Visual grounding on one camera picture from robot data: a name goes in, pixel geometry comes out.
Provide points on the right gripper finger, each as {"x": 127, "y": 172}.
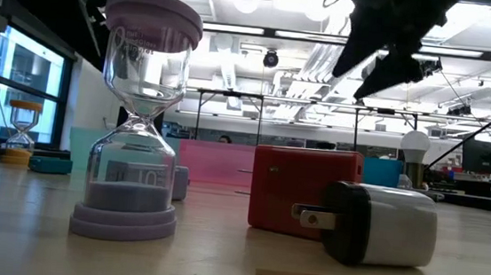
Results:
{"x": 396, "y": 70}
{"x": 368, "y": 28}

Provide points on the black background frame rig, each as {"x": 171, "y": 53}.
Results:
{"x": 222, "y": 93}

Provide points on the person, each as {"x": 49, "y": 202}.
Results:
{"x": 225, "y": 139}

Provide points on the purple hourglass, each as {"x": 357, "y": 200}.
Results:
{"x": 125, "y": 216}

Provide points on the red wall charger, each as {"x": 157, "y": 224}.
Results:
{"x": 295, "y": 182}

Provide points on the light blue cube charger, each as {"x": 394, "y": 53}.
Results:
{"x": 180, "y": 183}

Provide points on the silver ventilation duct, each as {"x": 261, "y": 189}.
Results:
{"x": 441, "y": 34}

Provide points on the round black ceiling camera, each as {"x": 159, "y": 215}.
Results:
{"x": 270, "y": 59}

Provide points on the black computer monitor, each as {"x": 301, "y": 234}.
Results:
{"x": 482, "y": 156}

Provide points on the black ceiling track lights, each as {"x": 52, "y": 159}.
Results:
{"x": 432, "y": 67}

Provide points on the orange capped hourglass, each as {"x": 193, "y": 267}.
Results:
{"x": 24, "y": 106}

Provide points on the white and black charger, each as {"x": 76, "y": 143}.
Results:
{"x": 398, "y": 226}

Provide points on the pink plastic bin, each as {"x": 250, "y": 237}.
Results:
{"x": 216, "y": 161}

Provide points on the teal plastic bin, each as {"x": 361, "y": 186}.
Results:
{"x": 380, "y": 171}

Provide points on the teal digital timer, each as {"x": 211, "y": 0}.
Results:
{"x": 49, "y": 166}

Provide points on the white light bulb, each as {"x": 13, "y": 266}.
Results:
{"x": 415, "y": 145}

